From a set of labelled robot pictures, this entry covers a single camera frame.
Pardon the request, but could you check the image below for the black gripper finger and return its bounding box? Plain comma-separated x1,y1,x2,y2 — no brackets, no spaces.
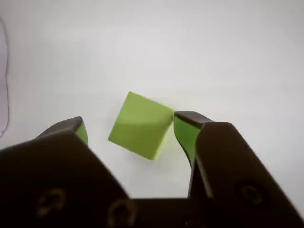
0,116,144,228
173,110,304,228

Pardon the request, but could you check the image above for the green lego block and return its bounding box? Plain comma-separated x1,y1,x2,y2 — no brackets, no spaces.
108,91,174,161

